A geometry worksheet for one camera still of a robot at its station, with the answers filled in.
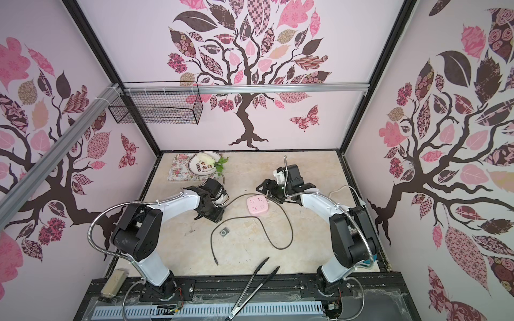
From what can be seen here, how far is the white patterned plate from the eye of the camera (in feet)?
3.68

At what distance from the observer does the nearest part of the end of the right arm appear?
2.20ft

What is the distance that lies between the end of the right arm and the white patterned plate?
0.40m

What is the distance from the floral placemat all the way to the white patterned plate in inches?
0.5
